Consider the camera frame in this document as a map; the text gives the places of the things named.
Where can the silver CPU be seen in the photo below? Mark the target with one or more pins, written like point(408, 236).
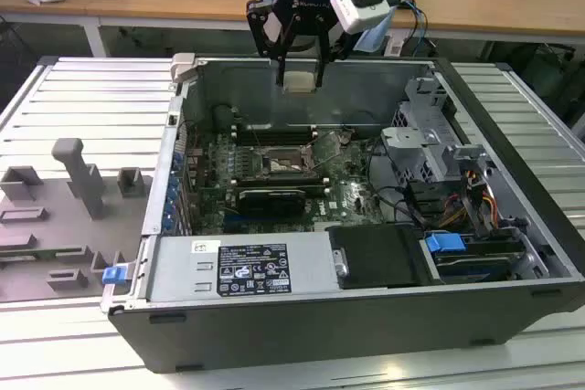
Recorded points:
point(299, 81)

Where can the black graphics card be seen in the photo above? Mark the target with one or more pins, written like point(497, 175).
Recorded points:
point(272, 202)

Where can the blue case latch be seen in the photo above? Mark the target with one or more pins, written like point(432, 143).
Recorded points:
point(114, 276)

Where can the black PC case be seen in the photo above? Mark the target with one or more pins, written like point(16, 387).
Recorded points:
point(320, 340)

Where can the CPU socket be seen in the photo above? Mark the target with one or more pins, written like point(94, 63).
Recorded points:
point(279, 164)

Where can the grey parts rack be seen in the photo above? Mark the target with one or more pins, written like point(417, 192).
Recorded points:
point(68, 225)

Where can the blue card clip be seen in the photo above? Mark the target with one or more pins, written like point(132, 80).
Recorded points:
point(177, 161)
point(172, 208)
point(170, 224)

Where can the black RAM slot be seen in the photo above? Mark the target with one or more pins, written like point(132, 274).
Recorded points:
point(274, 175)
point(274, 180)
point(274, 130)
point(274, 138)
point(274, 141)
point(274, 133)

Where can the white power adapter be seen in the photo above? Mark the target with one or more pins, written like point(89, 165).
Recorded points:
point(394, 47)

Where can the black plastic shroud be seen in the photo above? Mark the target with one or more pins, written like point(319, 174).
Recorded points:
point(379, 257)

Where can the silver drive cage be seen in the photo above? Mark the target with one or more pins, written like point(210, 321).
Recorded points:
point(420, 148)

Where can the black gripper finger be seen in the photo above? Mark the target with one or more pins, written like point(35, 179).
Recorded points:
point(257, 29)
point(322, 47)

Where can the black connector block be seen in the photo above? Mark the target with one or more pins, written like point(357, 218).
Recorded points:
point(429, 203)

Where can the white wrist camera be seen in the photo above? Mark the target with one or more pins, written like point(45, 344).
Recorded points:
point(361, 8)

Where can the hard disk in blue carrier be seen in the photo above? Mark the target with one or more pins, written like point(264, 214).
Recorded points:
point(443, 242)

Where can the green motherboard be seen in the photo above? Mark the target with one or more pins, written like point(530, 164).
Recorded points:
point(352, 198)

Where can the grey power supply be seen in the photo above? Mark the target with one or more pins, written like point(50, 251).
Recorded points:
point(183, 271)

